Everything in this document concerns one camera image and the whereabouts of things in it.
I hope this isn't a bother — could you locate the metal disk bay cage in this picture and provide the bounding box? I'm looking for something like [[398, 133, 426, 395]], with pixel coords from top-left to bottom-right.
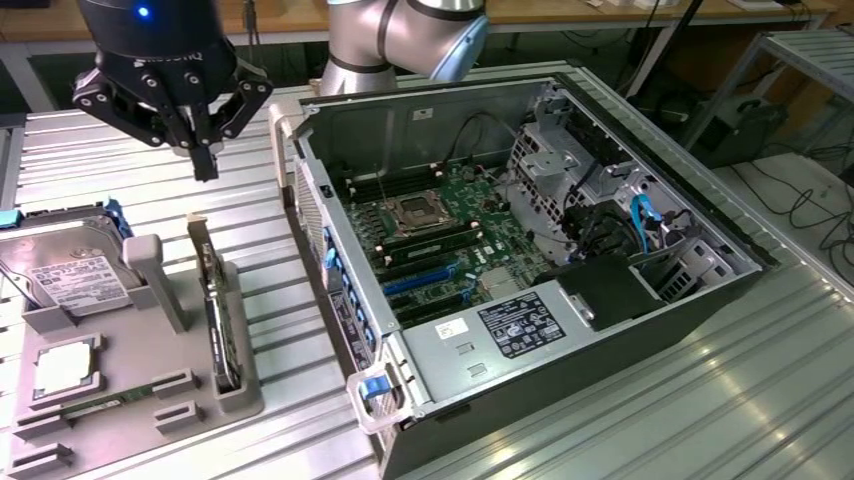
[[505, 119, 606, 254]]

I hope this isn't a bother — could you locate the grey metal frame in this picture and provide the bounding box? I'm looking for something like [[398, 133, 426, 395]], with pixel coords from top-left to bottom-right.
[[0, 111, 30, 212]]

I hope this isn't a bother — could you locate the green RAM stick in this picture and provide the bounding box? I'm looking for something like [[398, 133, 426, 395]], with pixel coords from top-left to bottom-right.
[[58, 388, 160, 417]]

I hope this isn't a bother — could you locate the black box on floor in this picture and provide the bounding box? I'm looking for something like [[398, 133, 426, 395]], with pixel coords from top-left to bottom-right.
[[705, 98, 790, 170]]

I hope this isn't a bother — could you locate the blue expansion slot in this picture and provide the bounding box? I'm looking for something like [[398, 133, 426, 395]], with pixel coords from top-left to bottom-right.
[[382, 266, 450, 297]]

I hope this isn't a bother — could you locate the black open PC case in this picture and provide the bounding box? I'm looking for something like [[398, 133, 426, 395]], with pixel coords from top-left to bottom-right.
[[268, 58, 783, 480]]

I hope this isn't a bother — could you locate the grey parts rack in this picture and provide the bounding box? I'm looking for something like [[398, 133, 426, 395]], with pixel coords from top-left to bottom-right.
[[0, 234, 267, 472]]

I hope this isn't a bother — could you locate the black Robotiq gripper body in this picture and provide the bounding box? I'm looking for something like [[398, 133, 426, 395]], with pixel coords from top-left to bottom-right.
[[74, 0, 240, 114]]

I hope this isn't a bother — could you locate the blue case latch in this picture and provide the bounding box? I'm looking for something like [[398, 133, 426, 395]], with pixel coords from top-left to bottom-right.
[[358, 376, 390, 402]]

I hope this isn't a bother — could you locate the hard disk with blue bracket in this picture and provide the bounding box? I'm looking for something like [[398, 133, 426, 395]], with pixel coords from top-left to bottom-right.
[[0, 198, 147, 317]]

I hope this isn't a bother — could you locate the graphics card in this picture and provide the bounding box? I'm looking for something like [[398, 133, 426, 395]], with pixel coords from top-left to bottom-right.
[[182, 211, 243, 392]]

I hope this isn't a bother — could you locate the metal slat shelf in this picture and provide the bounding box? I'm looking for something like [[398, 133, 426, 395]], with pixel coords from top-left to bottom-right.
[[679, 27, 854, 151]]

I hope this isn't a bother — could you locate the installed RAM stick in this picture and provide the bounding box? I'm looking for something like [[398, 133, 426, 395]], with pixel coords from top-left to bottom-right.
[[382, 227, 483, 267]]

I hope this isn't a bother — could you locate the green motherboard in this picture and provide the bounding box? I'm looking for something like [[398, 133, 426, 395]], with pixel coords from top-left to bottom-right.
[[343, 158, 555, 329]]

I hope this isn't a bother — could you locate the silver chipset heatsink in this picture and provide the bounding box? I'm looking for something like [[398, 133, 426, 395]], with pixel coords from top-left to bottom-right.
[[478, 268, 527, 293]]

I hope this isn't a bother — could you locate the silver CPU chip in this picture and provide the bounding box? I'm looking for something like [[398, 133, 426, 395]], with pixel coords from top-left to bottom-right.
[[31, 344, 96, 397]]

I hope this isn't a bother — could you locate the black floor cable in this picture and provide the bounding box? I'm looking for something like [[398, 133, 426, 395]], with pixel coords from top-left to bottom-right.
[[723, 144, 854, 261]]

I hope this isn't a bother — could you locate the grey power supply unit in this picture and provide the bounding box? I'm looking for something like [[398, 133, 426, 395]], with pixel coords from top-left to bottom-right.
[[398, 278, 597, 405]]

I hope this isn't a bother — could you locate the blue SATA wire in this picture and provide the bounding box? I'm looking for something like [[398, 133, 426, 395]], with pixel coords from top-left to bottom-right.
[[629, 193, 661, 247]]

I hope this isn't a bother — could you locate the wooden desk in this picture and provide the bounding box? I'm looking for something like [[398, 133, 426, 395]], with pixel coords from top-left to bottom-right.
[[219, 0, 836, 35]]

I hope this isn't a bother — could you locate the CPU socket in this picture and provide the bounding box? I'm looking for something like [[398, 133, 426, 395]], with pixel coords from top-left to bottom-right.
[[389, 192, 450, 233]]

